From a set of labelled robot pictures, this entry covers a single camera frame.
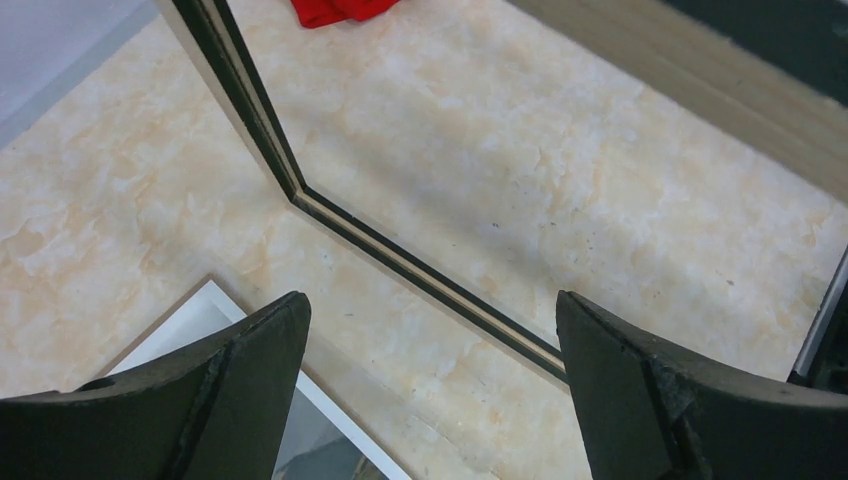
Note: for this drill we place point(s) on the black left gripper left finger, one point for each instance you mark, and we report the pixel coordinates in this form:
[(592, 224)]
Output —
[(213, 409)]

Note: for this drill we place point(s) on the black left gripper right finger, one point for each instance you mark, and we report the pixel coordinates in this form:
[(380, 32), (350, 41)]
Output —
[(648, 408)]

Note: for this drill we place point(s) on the landscape photo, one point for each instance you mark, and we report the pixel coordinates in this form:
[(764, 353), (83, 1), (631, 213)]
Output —
[(321, 439)]

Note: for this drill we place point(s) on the wooden picture frame with glass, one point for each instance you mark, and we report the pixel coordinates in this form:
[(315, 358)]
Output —
[(771, 73)]

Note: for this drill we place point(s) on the red crumpled cloth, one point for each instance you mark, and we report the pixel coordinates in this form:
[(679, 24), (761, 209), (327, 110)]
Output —
[(314, 14)]

